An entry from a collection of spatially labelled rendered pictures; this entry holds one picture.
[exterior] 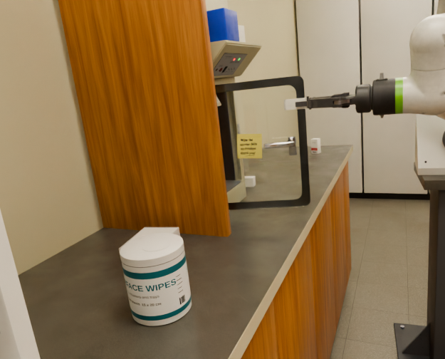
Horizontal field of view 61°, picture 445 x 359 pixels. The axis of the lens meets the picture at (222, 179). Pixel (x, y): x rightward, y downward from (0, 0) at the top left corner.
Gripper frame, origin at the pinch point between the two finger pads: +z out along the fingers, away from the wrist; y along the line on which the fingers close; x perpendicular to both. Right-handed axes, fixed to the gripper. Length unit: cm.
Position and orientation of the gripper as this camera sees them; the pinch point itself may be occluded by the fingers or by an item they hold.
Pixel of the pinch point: (296, 103)
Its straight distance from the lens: 114.4
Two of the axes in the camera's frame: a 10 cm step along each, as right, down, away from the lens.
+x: 1.1, 9.6, 2.5
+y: -4.1, 2.7, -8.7
